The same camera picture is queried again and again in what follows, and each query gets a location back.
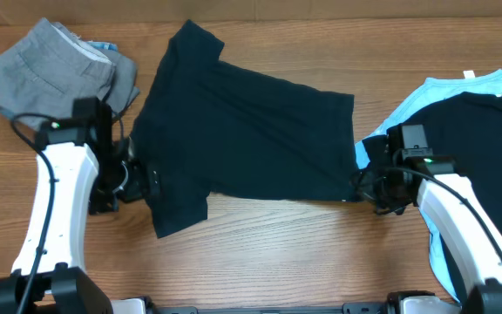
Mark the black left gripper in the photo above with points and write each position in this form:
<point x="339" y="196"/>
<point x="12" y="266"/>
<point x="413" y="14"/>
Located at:
<point x="140" y="187"/>

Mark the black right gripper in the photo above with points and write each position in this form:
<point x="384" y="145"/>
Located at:
<point x="364" y="187"/>

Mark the black t-shirt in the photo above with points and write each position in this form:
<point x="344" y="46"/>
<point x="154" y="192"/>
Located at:
<point x="211" y="127"/>
<point x="468" y="127"/>

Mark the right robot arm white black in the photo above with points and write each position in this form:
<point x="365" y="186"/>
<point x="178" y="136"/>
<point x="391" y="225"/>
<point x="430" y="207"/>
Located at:
<point x="408" y="172"/>

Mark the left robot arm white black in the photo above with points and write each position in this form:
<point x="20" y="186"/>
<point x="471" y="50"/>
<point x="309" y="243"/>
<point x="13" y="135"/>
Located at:
<point x="81" y="171"/>

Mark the black t-shirt in pile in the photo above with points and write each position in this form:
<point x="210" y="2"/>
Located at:
<point x="468" y="127"/>

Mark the folded blue white cloth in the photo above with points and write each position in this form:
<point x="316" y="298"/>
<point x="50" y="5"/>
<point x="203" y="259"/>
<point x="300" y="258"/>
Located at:
<point x="103" y="45"/>

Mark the folded grey trousers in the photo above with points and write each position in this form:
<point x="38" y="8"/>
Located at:
<point x="48" y="69"/>

